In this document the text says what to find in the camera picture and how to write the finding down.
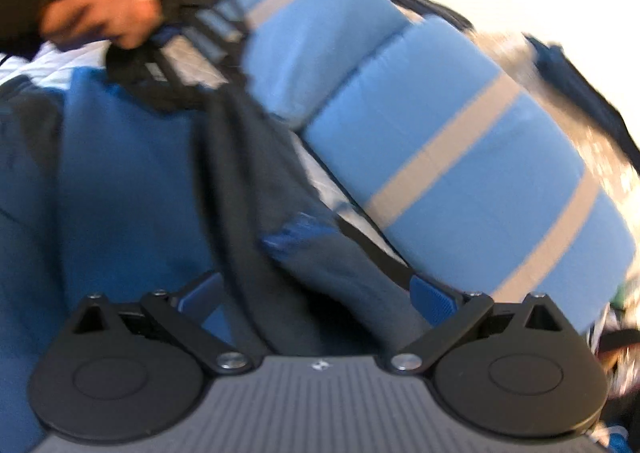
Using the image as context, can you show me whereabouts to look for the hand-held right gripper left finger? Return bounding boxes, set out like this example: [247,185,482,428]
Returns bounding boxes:
[72,273,261,375]

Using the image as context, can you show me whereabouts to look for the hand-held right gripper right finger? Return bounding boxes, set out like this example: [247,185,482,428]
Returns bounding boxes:
[391,275,567,375]

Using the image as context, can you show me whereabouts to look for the blue fleece jacket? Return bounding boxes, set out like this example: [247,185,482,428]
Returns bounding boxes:
[0,67,432,453]

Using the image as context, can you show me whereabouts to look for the blue grey-striped cushion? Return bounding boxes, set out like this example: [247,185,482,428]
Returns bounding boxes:
[299,15,639,335]
[219,0,427,130]

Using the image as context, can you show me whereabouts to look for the navy folded cloth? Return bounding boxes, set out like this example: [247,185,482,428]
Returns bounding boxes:
[524,35,640,154]

